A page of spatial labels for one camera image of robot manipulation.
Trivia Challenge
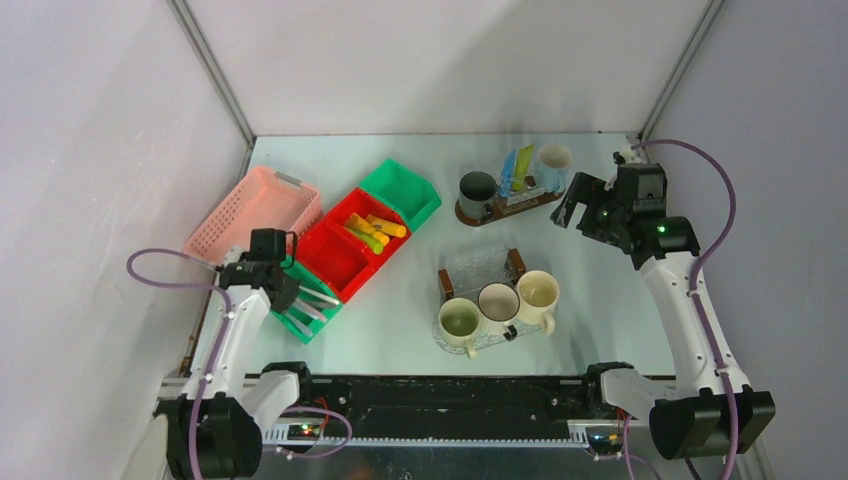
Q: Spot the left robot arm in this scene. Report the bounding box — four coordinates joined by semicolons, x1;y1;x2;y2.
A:
157;228;316;479

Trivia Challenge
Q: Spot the green mug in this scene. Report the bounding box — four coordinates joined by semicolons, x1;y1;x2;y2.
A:
437;298;481;359

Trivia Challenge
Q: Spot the white ribbed mug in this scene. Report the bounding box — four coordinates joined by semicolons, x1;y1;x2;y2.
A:
477;282;521;341

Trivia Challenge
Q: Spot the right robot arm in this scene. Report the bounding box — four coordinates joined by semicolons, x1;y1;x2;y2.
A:
551;163;776;460

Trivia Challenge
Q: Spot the pink perforated basket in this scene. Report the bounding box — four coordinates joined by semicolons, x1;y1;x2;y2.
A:
182;166;323;264

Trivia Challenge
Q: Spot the clear textured oval tray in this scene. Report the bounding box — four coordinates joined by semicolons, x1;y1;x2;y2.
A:
431;298;557;358

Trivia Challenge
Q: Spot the green bin with toothbrushes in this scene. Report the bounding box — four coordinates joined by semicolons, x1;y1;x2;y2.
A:
271;261;343;344

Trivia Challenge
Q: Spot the green bin at back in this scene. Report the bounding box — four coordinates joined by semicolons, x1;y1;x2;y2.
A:
359;159;442;232

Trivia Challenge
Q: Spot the red plastic bin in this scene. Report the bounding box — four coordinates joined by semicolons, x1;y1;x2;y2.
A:
297;187;411;303

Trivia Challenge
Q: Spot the cream mug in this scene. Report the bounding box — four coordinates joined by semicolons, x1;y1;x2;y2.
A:
516;270;560;336

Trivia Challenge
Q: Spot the clear holder with brown ends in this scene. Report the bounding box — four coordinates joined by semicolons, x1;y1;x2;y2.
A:
437;247;527;302

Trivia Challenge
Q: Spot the clear acrylic holder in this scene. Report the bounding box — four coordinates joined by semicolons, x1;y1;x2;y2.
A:
495;176;545;216

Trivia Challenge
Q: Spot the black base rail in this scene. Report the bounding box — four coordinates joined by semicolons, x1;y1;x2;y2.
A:
158;374;750;452

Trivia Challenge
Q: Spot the black mug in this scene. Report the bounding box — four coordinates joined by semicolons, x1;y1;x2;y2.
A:
458;171;498;222

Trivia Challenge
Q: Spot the white toothbrush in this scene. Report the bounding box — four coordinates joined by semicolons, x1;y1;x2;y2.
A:
299;285;341;305

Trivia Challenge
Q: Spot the light blue mug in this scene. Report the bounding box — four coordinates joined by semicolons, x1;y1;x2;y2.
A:
534;143;573;194

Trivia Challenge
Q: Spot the brown wooden oval tray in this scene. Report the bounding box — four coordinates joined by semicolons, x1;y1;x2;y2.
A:
454;193;564;227

